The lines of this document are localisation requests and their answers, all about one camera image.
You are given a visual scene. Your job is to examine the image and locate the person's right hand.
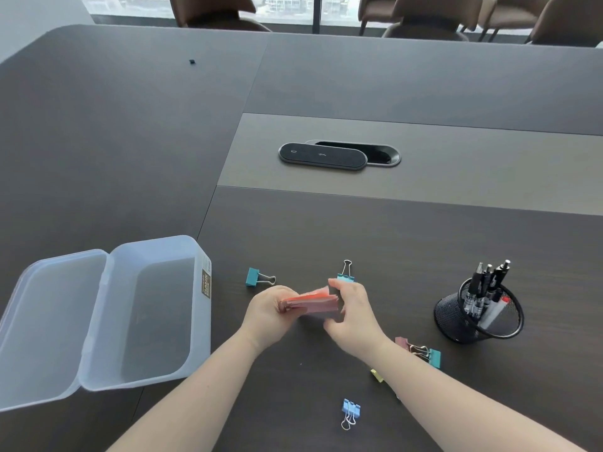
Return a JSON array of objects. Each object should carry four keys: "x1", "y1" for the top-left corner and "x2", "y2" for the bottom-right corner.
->
[{"x1": 323, "y1": 279, "x2": 393, "y2": 363}]

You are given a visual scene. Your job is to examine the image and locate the person's left hand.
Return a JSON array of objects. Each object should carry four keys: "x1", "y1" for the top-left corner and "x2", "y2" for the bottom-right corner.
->
[{"x1": 242, "y1": 285, "x2": 301, "y2": 355}]

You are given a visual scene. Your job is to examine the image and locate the stack of pink cards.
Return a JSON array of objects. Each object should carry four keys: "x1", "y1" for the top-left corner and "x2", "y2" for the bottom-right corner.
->
[{"x1": 279, "y1": 287, "x2": 341, "y2": 320}]

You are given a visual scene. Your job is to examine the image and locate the person's left forearm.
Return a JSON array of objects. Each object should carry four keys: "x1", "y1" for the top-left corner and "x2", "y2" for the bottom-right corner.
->
[{"x1": 106, "y1": 331, "x2": 262, "y2": 452}]

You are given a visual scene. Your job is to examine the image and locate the person's right forearm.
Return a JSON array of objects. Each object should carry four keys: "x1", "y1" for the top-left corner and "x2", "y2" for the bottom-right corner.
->
[{"x1": 370, "y1": 342, "x2": 589, "y2": 452}]

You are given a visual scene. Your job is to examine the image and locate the mauve binder clip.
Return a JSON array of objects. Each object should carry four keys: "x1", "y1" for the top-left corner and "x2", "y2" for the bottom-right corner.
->
[{"x1": 395, "y1": 336, "x2": 427, "y2": 356}]

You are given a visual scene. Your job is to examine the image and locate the light blue binder clip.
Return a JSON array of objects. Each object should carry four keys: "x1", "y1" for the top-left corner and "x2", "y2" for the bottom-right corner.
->
[{"x1": 340, "y1": 398, "x2": 361, "y2": 431}]

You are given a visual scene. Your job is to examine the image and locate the black mesh pen holder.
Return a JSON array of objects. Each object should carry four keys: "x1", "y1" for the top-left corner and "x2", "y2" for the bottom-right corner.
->
[{"x1": 433, "y1": 277, "x2": 524, "y2": 345}]

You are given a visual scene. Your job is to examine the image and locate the black pen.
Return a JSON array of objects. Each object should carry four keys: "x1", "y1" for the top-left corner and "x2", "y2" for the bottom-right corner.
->
[
  {"x1": 472, "y1": 264, "x2": 494, "y2": 320},
  {"x1": 483, "y1": 260, "x2": 512, "y2": 306},
  {"x1": 464, "y1": 262, "x2": 485, "y2": 316}
]

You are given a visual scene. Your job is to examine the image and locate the white marker with red cap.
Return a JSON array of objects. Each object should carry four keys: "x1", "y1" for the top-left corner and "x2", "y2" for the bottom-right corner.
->
[{"x1": 478, "y1": 296, "x2": 512, "y2": 329}]

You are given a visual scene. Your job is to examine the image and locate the translucent plastic storage box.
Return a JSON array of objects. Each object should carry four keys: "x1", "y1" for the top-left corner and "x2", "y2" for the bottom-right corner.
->
[{"x1": 0, "y1": 235, "x2": 213, "y2": 414}]

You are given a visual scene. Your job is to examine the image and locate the brown chair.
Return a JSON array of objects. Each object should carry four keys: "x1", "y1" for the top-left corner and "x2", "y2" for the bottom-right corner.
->
[
  {"x1": 357, "y1": 0, "x2": 399, "y2": 36},
  {"x1": 525, "y1": 0, "x2": 603, "y2": 47},
  {"x1": 169, "y1": 0, "x2": 273, "y2": 33},
  {"x1": 382, "y1": 0, "x2": 484, "y2": 42}
]

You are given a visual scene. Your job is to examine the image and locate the black oval cable port cover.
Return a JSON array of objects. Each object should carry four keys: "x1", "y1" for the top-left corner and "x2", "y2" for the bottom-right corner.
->
[{"x1": 278, "y1": 142, "x2": 368, "y2": 171}]

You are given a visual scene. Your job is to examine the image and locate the oval table cable port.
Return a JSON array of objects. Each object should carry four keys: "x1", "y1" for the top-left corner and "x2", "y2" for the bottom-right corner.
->
[{"x1": 305, "y1": 139, "x2": 402, "y2": 168}]

